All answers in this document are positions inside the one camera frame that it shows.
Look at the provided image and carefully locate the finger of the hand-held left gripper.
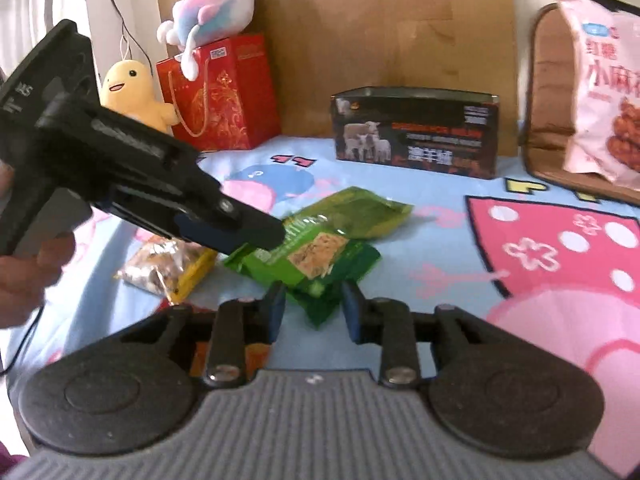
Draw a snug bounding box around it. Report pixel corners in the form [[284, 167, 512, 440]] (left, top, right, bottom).
[[172, 191, 287, 257]]

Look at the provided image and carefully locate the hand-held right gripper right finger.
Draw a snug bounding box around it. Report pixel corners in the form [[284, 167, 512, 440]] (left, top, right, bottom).
[[341, 280, 481, 388]]

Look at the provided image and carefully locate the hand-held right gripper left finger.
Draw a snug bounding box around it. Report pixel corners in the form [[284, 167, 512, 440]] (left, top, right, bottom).
[[150, 282, 287, 388]]

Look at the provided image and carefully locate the dark green snack packet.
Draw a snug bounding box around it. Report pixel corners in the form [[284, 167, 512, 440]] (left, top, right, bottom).
[[285, 242, 382, 329]]

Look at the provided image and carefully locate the red orange snack packet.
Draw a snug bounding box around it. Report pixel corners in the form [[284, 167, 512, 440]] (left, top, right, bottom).
[[159, 300, 273, 378]]

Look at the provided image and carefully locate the clear yellow-edged nut packet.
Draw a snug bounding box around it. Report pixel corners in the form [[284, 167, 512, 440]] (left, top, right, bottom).
[[115, 237, 219, 306]]

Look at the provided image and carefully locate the green cracker picture packet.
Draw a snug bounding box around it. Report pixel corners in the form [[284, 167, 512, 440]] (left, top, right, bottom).
[[223, 212, 351, 293]]

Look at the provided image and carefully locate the light green snack packet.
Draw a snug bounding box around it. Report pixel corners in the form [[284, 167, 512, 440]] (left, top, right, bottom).
[[282, 186, 414, 241]]

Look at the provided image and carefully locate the black tin box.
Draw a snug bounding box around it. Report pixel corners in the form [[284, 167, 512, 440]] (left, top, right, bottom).
[[331, 87, 501, 180]]

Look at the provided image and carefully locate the person's left hand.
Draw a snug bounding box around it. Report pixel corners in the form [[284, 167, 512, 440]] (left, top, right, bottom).
[[0, 234, 77, 331]]

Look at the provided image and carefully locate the yellow plush toy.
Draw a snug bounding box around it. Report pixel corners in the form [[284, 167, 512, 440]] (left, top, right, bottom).
[[98, 58, 180, 136]]

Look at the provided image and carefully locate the cartoon pig printed blanket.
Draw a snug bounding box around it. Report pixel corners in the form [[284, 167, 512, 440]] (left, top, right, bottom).
[[0, 135, 640, 480]]

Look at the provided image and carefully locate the red gift bag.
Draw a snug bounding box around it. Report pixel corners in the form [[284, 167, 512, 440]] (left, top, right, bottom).
[[156, 34, 282, 152]]

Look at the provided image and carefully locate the pink blue plush toy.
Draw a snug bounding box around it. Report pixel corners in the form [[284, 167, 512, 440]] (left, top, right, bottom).
[[156, 0, 261, 81]]

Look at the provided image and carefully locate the brown seat cushion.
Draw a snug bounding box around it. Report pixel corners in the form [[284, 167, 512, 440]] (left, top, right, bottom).
[[518, 2, 640, 193]]

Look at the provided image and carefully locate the large pink snack bag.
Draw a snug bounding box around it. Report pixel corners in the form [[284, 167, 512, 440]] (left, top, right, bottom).
[[555, 0, 640, 183]]

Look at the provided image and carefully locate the black wall wire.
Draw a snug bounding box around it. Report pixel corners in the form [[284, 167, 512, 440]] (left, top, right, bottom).
[[97, 0, 151, 63]]

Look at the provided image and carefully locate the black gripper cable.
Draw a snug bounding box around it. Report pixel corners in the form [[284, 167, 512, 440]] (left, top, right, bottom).
[[0, 305, 46, 376]]

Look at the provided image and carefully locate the wood pattern wall board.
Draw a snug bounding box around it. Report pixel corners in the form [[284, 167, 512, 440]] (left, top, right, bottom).
[[155, 0, 518, 158]]

